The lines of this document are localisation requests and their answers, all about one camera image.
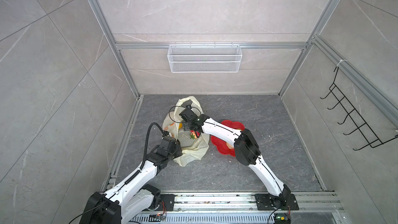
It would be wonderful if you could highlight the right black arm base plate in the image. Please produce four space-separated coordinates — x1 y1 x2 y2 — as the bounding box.
255 194 299 211

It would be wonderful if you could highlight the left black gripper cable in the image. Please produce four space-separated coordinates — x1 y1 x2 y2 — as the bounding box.
139 122 167 170

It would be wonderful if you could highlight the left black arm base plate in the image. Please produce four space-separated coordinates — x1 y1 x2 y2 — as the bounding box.
148 194 176 212

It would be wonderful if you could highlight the red flower-shaped plastic bowl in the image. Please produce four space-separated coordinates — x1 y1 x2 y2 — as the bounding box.
210 120 245 157

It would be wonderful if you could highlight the cream plastic bag orange print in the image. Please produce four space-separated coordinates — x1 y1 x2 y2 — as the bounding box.
162 96 210 167

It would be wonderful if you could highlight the white wire mesh basket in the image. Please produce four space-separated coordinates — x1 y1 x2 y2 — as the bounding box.
167 44 243 73

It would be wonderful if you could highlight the red fake strawberry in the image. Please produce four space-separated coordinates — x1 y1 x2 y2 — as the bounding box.
190 131 201 140

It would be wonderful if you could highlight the black wire hook rack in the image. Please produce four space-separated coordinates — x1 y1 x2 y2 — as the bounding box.
320 67 398 151

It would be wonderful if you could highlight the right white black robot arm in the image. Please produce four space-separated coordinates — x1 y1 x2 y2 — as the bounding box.
179 105 291 208

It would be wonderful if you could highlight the beige fake round fruit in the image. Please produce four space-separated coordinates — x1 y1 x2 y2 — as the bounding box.
226 143 234 150

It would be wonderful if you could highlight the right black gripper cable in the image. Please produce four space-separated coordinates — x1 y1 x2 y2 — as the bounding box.
168 105 203 124

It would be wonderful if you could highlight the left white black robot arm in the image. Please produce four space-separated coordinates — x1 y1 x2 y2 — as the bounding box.
79 136 182 224

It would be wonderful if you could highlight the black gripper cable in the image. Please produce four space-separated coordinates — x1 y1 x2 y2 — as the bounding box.
168 105 203 124
139 122 167 170

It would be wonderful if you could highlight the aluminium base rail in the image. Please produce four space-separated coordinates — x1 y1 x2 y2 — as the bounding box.
130 191 350 224

